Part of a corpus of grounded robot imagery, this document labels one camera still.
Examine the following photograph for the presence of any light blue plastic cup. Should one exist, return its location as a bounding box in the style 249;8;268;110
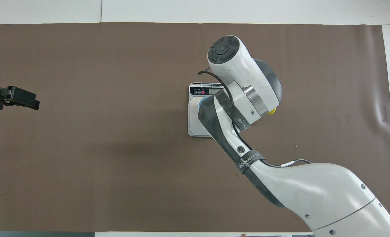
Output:
198;95;216;111

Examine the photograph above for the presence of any silver digital kitchen scale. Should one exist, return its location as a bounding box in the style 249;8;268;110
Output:
187;82;230;138

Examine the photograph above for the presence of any brown paper table mat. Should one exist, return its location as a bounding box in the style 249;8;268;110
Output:
0;22;390;233

